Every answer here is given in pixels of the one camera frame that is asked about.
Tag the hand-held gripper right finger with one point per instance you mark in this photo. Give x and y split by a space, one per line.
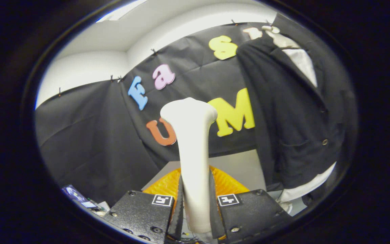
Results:
214 220

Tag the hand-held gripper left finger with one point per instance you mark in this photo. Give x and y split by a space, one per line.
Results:
178 220

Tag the black blazer jacket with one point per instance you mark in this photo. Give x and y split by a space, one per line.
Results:
293 112

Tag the blue screened device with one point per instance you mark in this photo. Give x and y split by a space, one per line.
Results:
78 196

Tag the black backdrop cloth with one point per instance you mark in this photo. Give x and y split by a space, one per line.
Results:
90 135

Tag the grey cabinet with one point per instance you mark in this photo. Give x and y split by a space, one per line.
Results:
239 169

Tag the white garment steamer head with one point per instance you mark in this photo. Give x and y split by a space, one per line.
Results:
195 152

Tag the white mannequin torso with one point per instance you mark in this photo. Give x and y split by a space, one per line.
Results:
305 64

